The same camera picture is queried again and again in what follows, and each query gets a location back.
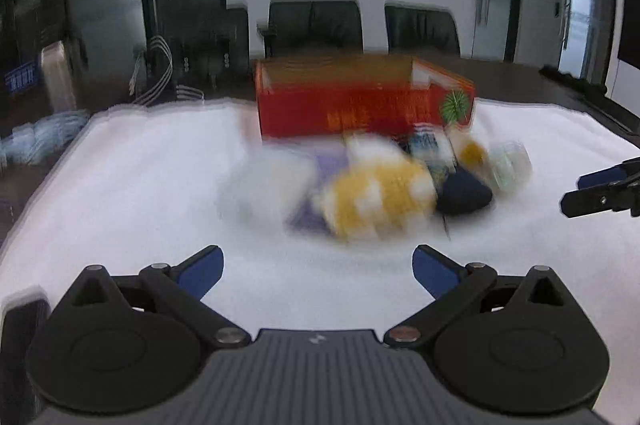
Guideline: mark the purple cloth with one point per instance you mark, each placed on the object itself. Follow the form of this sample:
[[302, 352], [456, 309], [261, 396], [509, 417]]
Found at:
[[305, 212]]

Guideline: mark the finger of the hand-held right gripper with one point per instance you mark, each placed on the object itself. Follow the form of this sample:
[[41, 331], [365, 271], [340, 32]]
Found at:
[[595, 200], [602, 177]]

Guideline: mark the dark blue oval case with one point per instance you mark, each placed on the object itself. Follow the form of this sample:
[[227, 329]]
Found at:
[[462, 194]]

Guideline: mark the yellow white plush toy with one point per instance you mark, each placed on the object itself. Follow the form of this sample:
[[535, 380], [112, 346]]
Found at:
[[375, 195]]

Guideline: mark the blue sign plate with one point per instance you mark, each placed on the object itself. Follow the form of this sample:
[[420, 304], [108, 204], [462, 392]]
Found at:
[[21, 77]]

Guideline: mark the light blue cloth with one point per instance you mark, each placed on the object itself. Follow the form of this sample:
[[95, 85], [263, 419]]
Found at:
[[40, 137]]

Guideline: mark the blue patterned small item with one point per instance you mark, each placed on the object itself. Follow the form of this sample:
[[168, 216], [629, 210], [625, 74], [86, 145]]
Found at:
[[429, 150]]

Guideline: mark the orange white small item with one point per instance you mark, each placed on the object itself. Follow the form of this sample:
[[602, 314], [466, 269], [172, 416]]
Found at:
[[470, 152]]

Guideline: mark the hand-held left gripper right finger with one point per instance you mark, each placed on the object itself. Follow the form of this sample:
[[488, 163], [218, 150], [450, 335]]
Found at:
[[434, 274]]

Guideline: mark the black office chair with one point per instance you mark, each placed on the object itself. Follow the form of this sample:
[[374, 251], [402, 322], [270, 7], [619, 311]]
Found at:
[[422, 30], [315, 25]]

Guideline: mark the white fluffy blanket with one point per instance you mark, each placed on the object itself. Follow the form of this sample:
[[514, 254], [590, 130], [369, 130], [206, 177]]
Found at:
[[150, 180]]

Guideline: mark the red cardboard box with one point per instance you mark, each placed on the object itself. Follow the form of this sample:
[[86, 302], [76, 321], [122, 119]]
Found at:
[[350, 105]]

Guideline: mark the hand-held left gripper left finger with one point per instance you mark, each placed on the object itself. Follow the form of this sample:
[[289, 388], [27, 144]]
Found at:
[[201, 274]]

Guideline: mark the clear plastic wrap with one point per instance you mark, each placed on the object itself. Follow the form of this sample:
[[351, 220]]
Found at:
[[510, 165]]

